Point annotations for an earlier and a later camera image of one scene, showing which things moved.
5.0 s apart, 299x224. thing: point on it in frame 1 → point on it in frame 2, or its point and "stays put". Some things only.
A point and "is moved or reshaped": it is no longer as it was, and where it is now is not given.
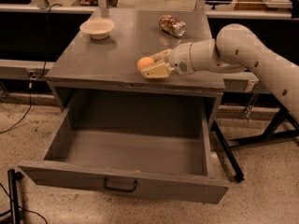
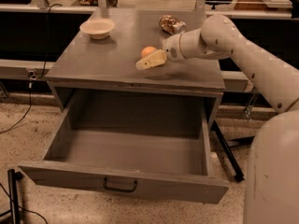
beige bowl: [98, 28] stays put
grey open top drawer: [147, 144] stays put
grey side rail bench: [24, 69] stays put
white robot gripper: [179, 59] → [171, 49]
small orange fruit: [145, 62] is moved or reshaped
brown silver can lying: [172, 25] stays put
